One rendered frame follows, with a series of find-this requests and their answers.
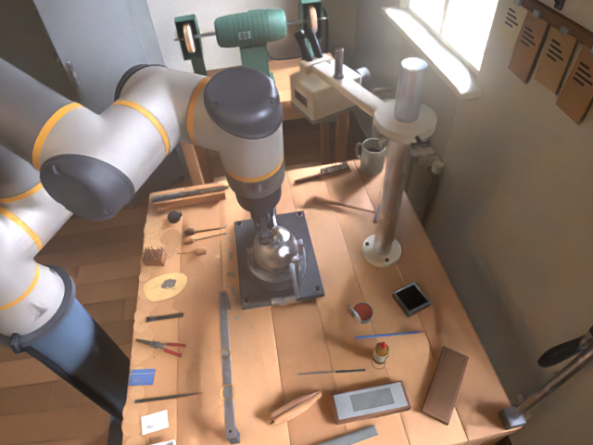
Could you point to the grey lock lever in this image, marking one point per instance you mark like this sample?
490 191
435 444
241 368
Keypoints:
295 283

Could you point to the gold band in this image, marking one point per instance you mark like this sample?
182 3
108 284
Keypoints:
225 352
227 392

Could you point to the wooden strip with grey rod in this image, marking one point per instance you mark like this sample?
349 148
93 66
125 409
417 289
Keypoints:
190 197

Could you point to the black flat bar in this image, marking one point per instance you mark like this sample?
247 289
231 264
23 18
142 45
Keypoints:
164 317

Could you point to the grey mug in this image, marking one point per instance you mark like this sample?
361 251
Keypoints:
372 155

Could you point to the round yellow pad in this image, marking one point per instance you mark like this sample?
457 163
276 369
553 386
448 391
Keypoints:
155 289

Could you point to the red round tin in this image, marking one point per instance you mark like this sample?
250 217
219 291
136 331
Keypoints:
362 312

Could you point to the black round knob tool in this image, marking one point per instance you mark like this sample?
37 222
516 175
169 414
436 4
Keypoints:
174 217

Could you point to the white card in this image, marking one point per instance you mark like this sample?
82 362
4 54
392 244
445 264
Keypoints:
155 423

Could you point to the grey column clamp knob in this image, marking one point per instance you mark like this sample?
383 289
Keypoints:
420 141

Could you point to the small red capped bottle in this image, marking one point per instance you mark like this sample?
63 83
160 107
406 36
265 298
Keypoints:
380 353

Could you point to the black microscope eyepieces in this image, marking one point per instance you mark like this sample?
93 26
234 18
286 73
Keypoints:
309 44

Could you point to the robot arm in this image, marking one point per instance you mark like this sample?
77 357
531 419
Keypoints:
139 116

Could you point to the blue pencil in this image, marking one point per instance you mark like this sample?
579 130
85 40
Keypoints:
389 334

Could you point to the cream column base flange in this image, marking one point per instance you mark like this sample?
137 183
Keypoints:
382 255

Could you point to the black square tray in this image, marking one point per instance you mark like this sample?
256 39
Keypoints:
411 299

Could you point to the wooden block with pins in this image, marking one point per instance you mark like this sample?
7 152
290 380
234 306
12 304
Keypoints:
154 256

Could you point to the black disc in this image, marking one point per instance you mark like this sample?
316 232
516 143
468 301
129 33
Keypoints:
563 351

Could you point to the grey rest bar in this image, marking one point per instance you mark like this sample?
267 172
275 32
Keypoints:
227 334

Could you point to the brown wall card rack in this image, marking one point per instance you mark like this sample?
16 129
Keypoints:
556 51

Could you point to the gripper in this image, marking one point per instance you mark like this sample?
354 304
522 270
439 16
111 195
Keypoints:
256 197

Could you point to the blue card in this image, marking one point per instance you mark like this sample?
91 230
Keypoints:
142 377

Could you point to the grey radiator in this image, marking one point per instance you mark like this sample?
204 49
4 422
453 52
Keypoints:
424 181

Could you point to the thin needle file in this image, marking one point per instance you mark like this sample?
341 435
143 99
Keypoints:
331 372

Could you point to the dark microscope knob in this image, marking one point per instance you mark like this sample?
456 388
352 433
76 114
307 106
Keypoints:
339 62

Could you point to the dark needle file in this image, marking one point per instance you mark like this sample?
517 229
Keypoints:
167 397

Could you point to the grey stone in wooden box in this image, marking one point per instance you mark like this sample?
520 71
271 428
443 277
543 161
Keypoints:
370 401

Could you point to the cream microscope head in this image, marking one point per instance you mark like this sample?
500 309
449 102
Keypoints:
319 99

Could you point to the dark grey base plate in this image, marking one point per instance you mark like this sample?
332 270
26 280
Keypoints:
310 278

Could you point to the grey flat ruler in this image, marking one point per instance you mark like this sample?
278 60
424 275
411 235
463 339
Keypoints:
352 436

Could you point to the grey focus knob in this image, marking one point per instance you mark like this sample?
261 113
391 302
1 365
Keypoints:
363 75

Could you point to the chrome engraving block ball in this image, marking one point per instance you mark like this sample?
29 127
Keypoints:
278 252

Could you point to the window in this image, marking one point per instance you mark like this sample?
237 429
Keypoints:
445 37

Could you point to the brown wooden board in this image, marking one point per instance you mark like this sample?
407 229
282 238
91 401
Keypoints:
445 385

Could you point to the green polishing motor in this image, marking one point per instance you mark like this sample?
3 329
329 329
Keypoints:
250 28

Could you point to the steel microscope column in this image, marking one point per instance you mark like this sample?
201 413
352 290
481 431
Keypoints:
394 185

